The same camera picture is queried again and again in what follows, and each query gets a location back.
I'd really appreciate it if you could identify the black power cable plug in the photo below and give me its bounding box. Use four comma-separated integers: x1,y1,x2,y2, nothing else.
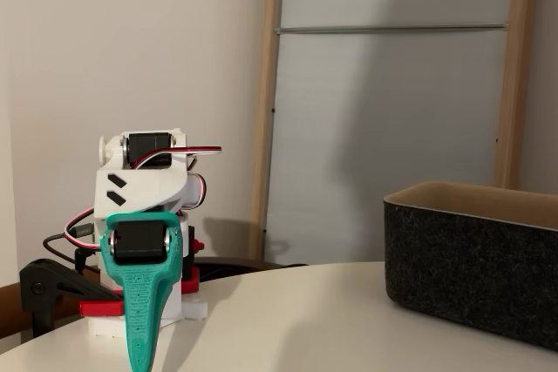
74,247,91,274

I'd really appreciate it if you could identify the black clamp with red pad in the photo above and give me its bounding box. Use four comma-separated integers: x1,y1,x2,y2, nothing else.
19,258,126,341
180,236,205,295

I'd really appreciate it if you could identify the black cable with grey plug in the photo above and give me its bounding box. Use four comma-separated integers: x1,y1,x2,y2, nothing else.
42,223,95,273

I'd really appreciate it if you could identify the wrist servo wire loop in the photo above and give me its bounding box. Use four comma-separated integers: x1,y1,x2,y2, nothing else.
130,144,222,169

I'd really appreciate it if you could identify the wooden framed frosted panel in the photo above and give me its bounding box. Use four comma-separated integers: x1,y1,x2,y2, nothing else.
248,0,541,262

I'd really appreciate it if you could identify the gripper servo wire loop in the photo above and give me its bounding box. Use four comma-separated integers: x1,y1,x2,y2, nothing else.
64,206,96,254

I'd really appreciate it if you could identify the dark grey felt basket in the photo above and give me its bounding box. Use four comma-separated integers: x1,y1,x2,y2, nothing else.
383,179,558,352

